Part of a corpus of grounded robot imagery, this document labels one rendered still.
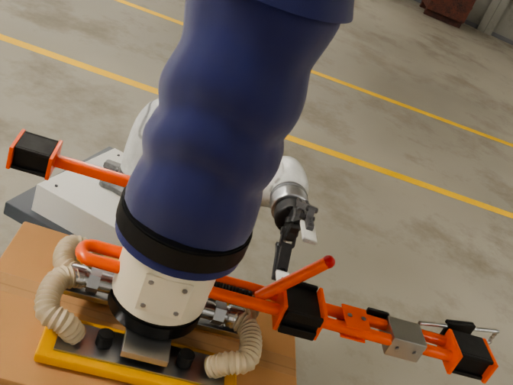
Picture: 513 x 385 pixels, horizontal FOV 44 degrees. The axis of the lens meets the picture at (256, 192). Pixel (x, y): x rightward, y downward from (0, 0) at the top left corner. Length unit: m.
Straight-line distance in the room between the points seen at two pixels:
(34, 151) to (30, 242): 0.18
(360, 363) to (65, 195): 1.69
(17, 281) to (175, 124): 0.50
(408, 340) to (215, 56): 0.66
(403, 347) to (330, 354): 1.67
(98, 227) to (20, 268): 0.42
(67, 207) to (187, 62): 0.89
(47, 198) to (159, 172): 0.80
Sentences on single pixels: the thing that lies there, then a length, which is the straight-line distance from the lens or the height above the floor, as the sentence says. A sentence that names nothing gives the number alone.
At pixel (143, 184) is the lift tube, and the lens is 0.96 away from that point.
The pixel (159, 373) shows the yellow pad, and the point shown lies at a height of 0.97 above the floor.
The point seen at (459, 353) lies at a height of 1.11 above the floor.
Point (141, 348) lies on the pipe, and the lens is 1.10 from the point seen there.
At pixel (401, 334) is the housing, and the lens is 1.24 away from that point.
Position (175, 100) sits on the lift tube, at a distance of 0.90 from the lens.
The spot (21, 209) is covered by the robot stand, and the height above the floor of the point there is 0.75.
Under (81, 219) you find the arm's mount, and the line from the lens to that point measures 1.68.
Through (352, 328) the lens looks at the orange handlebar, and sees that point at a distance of 1.18.
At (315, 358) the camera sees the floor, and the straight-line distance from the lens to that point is 2.83.
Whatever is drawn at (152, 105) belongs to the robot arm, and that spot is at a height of 1.08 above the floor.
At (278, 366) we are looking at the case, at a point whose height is 0.94.
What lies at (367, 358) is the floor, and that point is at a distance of 2.99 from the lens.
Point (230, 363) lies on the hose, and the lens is 1.11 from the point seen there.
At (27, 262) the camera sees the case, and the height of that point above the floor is 0.94.
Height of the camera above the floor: 1.77
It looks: 28 degrees down
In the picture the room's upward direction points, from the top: 23 degrees clockwise
